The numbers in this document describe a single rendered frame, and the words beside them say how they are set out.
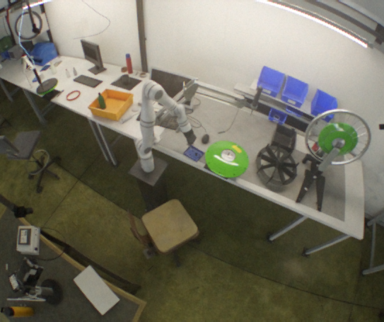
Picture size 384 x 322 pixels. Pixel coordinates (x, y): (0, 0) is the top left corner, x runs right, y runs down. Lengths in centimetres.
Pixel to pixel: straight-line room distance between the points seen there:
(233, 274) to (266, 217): 79
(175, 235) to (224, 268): 83
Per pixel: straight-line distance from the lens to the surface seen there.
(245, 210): 245
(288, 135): 198
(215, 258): 223
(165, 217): 165
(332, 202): 185
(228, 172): 134
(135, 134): 176
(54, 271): 144
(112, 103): 214
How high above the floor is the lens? 218
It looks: 55 degrees down
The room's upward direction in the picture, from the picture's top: 5 degrees clockwise
